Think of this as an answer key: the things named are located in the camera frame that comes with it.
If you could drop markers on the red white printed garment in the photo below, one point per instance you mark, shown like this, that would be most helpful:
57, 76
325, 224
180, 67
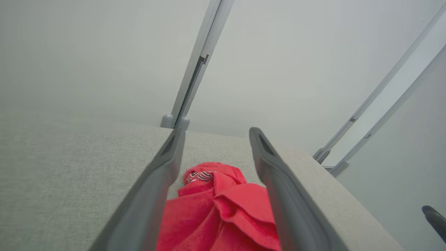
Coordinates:
209, 216

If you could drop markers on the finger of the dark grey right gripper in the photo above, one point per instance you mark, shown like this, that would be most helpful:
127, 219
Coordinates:
437, 221

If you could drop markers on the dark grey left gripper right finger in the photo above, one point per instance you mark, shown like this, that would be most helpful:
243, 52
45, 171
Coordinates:
296, 216

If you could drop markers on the grey partition post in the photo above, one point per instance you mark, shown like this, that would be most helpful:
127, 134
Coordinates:
383, 82
216, 38
390, 111
204, 38

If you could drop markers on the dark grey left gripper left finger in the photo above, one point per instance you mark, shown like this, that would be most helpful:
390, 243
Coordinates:
139, 216

